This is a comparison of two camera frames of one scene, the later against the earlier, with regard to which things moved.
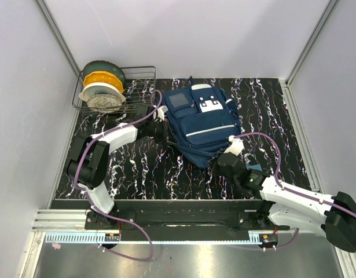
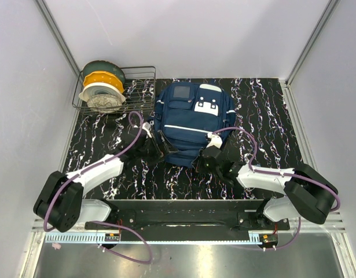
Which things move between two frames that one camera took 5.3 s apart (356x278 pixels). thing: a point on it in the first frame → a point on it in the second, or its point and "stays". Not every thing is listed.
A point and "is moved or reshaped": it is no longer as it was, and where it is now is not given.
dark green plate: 106,66 stays
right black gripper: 217,164 → 197,163
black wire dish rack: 140,92 stays
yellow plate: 102,76 stays
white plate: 101,88 stays
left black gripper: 164,137 → 160,150
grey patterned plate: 104,103 stays
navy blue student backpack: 201,119 is moved or reshaped
